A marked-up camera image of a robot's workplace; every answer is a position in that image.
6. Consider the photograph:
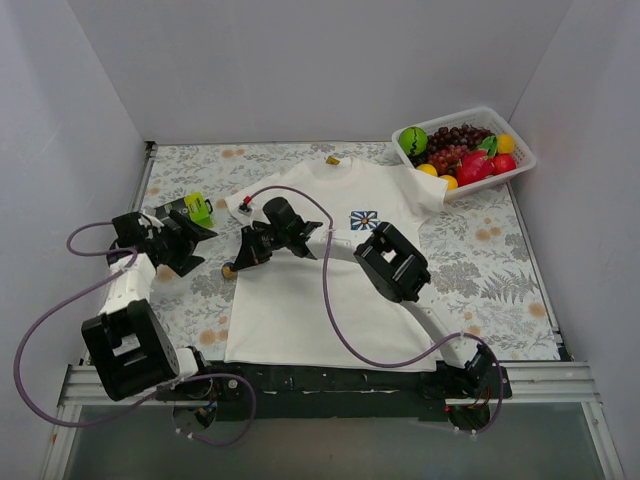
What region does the white plastic fruit basket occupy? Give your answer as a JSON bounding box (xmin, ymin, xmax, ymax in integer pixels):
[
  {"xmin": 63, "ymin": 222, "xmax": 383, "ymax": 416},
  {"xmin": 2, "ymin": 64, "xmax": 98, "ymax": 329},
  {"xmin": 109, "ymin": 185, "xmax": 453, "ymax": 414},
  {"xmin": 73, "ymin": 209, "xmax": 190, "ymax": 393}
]
[{"xmin": 392, "ymin": 107, "xmax": 536, "ymax": 201}]

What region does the yellow orange front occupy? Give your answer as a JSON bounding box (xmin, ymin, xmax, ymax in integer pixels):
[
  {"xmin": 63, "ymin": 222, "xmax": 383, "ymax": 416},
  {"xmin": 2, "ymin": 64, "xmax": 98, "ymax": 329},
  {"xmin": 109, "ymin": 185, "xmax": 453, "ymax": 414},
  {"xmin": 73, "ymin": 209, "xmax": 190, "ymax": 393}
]
[{"xmin": 440, "ymin": 175, "xmax": 458, "ymax": 191}]

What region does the dark purple grape bunch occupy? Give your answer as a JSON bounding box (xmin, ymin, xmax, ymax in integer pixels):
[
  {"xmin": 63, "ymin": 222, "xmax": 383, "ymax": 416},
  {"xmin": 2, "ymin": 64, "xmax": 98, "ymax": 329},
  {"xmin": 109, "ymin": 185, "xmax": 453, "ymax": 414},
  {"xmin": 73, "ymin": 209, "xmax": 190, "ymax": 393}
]
[{"xmin": 426, "ymin": 124, "xmax": 494, "ymax": 154}]

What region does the green watermelon ball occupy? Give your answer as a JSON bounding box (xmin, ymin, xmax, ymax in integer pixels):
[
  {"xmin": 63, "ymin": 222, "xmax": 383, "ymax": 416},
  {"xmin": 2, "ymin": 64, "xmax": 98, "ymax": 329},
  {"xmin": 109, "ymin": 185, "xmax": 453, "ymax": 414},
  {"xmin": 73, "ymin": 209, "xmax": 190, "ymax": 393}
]
[{"xmin": 398, "ymin": 126, "xmax": 428, "ymax": 157}]

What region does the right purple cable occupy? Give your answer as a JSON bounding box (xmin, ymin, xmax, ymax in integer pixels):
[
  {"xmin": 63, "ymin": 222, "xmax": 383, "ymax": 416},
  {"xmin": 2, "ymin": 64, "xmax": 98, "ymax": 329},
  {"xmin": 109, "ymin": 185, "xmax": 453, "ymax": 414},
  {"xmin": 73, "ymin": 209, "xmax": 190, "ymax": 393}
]
[{"xmin": 241, "ymin": 185, "xmax": 504, "ymax": 435}]

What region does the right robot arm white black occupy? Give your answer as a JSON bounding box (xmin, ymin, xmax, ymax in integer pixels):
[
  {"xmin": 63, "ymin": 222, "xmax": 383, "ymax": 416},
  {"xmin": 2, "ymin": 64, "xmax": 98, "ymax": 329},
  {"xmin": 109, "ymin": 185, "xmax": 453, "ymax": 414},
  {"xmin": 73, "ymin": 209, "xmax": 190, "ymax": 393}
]
[{"xmin": 226, "ymin": 197, "xmax": 507, "ymax": 400}]

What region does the yellow orange left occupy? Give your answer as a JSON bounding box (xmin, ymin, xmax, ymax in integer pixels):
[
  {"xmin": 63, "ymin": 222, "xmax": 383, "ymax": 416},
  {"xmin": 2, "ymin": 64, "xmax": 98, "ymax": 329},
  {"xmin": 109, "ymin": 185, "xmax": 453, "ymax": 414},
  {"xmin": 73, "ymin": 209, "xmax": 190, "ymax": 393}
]
[{"xmin": 417, "ymin": 164, "xmax": 439, "ymax": 177}]

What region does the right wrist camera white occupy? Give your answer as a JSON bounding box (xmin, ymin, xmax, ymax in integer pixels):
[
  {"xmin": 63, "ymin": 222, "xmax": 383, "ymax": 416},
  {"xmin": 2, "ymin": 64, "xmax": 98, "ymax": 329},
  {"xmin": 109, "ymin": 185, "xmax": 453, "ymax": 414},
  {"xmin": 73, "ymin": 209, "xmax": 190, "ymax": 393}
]
[{"xmin": 238, "ymin": 203, "xmax": 252, "ymax": 215}]

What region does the black green cardboard box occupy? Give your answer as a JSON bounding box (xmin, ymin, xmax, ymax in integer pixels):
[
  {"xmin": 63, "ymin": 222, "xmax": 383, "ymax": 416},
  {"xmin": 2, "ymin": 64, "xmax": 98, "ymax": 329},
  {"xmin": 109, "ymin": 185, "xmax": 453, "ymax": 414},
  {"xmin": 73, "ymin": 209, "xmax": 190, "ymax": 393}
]
[{"xmin": 150, "ymin": 192, "xmax": 214, "ymax": 228}]

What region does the red apple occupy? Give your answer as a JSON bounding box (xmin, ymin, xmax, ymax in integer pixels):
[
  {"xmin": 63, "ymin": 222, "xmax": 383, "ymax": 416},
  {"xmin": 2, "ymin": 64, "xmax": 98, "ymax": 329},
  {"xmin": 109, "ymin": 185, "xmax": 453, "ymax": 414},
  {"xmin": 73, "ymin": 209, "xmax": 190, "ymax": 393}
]
[{"xmin": 492, "ymin": 153, "xmax": 517, "ymax": 175}]

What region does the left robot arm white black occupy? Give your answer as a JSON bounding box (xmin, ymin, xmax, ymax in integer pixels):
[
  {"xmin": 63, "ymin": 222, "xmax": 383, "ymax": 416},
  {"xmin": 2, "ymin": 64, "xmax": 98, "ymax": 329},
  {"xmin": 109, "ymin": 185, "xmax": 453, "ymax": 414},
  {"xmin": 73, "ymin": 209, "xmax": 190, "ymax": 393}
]
[{"xmin": 81, "ymin": 210, "xmax": 217, "ymax": 401}]

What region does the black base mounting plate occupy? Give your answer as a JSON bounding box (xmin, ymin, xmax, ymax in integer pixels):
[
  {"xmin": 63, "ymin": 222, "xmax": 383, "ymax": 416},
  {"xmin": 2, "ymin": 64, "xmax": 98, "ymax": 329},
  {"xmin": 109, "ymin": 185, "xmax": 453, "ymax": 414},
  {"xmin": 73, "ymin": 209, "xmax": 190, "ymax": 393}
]
[{"xmin": 158, "ymin": 360, "xmax": 512, "ymax": 422}]

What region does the yellow lemon back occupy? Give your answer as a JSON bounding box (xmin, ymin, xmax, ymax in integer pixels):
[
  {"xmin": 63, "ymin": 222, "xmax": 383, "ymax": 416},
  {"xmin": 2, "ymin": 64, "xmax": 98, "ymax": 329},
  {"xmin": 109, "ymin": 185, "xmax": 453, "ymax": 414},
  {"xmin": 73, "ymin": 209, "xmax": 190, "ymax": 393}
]
[{"xmin": 496, "ymin": 134, "xmax": 515, "ymax": 154}]

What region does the red dragon fruit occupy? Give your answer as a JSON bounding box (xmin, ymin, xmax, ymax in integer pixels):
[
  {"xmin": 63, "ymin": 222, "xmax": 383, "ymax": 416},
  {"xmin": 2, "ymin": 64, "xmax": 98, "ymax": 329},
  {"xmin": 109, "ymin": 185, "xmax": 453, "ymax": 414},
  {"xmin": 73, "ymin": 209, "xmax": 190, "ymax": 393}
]
[{"xmin": 455, "ymin": 150, "xmax": 494, "ymax": 187}]

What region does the yellow orange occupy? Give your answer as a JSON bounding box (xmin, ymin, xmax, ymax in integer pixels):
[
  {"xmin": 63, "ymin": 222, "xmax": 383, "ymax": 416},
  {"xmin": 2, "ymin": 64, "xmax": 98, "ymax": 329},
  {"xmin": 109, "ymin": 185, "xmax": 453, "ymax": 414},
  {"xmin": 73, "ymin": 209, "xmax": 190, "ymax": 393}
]
[
  {"xmin": 440, "ymin": 175, "xmax": 458, "ymax": 191},
  {"xmin": 417, "ymin": 164, "xmax": 439, "ymax": 177}
]

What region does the white t-shirt daisy print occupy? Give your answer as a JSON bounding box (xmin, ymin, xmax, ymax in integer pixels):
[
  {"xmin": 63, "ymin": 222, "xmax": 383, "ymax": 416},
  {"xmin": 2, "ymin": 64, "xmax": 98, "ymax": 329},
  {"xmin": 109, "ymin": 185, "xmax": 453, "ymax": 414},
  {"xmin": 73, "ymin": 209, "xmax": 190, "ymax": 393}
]
[{"xmin": 224, "ymin": 158, "xmax": 447, "ymax": 372}]

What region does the red grape bunch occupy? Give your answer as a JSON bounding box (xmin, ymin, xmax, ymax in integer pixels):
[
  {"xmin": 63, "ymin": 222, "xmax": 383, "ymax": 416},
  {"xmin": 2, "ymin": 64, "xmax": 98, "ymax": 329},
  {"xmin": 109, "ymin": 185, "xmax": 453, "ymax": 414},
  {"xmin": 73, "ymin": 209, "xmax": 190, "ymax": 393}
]
[{"xmin": 428, "ymin": 145, "xmax": 469, "ymax": 176}]

